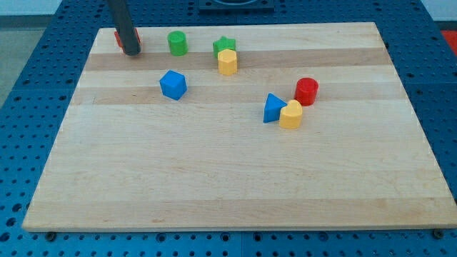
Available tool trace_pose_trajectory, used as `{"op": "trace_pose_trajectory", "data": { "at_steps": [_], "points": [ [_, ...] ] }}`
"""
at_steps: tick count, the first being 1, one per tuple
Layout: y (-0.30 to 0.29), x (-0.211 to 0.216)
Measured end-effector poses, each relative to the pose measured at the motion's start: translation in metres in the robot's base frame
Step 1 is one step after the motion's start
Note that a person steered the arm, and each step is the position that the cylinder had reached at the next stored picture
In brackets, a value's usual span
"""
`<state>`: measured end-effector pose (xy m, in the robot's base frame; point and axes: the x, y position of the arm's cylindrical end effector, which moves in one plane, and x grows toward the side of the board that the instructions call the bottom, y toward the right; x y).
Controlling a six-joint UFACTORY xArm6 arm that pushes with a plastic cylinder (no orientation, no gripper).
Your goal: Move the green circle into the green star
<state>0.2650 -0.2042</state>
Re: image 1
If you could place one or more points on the red block behind stick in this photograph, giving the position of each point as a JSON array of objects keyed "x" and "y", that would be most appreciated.
[{"x": 118, "y": 39}]

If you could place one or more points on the blue cube block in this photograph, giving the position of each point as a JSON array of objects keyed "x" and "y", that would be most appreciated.
[{"x": 173, "y": 85}]

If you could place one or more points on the green star block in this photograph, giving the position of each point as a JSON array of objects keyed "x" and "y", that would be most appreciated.
[{"x": 222, "y": 44}]

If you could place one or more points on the green cylinder block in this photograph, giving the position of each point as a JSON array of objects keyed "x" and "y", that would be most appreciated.
[{"x": 177, "y": 43}]

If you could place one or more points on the red cylinder block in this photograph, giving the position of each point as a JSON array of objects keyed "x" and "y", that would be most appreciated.
[{"x": 306, "y": 91}]

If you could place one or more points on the yellow heart block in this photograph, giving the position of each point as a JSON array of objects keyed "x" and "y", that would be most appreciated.
[{"x": 291, "y": 115}]

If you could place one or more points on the light wooden board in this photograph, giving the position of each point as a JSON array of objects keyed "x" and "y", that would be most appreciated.
[{"x": 127, "y": 158}]

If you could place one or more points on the yellow hexagon block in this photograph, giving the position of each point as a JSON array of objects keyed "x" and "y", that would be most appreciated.
[{"x": 227, "y": 62}]

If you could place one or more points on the blue triangle block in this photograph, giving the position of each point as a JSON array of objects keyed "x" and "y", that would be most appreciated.
[{"x": 272, "y": 108}]

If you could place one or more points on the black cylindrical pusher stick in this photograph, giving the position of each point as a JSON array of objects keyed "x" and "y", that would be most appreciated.
[{"x": 124, "y": 25}]

